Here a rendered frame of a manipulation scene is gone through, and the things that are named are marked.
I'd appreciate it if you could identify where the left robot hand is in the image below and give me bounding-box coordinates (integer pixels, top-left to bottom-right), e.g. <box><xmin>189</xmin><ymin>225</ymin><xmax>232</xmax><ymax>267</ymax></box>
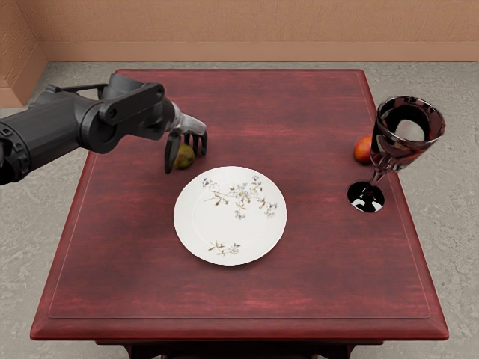
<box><xmin>163</xmin><ymin>103</ymin><xmax>209</xmax><ymax>175</ymax></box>

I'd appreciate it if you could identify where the white floral plate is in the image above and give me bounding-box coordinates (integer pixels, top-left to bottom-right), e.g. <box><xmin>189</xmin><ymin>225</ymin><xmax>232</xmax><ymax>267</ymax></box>
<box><xmin>173</xmin><ymin>165</ymin><xmax>288</xmax><ymax>267</ymax></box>

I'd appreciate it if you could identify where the red-orange round fruit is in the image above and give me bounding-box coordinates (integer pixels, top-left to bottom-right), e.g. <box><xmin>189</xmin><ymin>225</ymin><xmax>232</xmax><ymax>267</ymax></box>
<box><xmin>353</xmin><ymin>135</ymin><xmax>374</xmax><ymax>165</ymax></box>

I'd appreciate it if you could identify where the green-brown pear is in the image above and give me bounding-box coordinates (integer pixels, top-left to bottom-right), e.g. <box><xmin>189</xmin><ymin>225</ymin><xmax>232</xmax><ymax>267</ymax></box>
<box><xmin>173</xmin><ymin>143</ymin><xmax>196</xmax><ymax>171</ymax></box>

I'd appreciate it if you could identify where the dark wine glass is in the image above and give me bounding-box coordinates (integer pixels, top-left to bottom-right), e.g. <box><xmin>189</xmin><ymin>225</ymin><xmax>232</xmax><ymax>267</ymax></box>
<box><xmin>347</xmin><ymin>95</ymin><xmax>447</xmax><ymax>214</ymax></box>

